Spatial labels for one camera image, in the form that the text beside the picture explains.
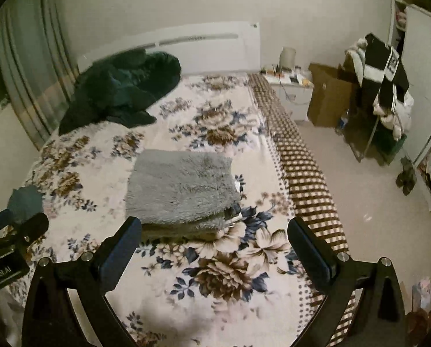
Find white puffy jacket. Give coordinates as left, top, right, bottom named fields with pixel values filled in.
left=372, top=92, right=415, bottom=141

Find dark green duvet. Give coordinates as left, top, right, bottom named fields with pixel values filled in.
left=58, top=51, right=182, bottom=135

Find white table lamp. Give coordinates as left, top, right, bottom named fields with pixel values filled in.
left=280, top=47, right=296, bottom=70

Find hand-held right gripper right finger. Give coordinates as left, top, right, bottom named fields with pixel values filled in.
left=287, top=217, right=407, bottom=347

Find green bag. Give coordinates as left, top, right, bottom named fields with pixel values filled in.
left=377, top=130, right=408, bottom=157

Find grey fluffy blanket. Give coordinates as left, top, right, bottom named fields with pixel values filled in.
left=124, top=149, right=243, bottom=226

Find white bed headboard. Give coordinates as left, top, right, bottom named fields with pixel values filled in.
left=77, top=21, right=261, bottom=77

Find white wardrobe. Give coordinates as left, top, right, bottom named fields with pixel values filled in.
left=389, top=0, right=431, bottom=213

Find plastic water bottle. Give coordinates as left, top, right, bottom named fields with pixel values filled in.
left=335, top=108, right=350, bottom=135

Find dark slipper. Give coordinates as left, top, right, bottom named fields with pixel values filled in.
left=399, top=156, right=417, bottom=175
left=396, top=170, right=417, bottom=196

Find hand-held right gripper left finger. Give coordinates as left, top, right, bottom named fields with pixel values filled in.
left=22, top=216, right=144, bottom=347

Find black and white jacket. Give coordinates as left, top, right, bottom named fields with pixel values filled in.
left=360, top=33, right=410, bottom=104

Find large cardboard box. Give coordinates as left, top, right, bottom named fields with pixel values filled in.
left=307, top=62, right=360, bottom=128

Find grey-green striped curtain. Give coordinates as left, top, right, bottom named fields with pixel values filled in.
left=0, top=0, right=79, bottom=150

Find folded beige pants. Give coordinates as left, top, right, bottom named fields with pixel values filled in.
left=141, top=217, right=243, bottom=242

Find brown checked bed sheet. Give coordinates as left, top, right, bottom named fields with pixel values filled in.
left=248, top=73, right=358, bottom=347

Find folding chair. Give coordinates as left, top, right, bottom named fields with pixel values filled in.
left=345, top=58, right=408, bottom=164

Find crumpled blue pants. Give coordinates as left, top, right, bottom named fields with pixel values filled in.
left=8, top=185, right=44, bottom=225

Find white nightstand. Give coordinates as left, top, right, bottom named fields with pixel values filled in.
left=262, top=70, right=314, bottom=122

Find bed with floral sheet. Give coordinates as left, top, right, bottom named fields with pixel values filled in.
left=6, top=74, right=349, bottom=347

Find white fleece garment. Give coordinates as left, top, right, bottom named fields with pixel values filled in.
left=345, top=38, right=370, bottom=81

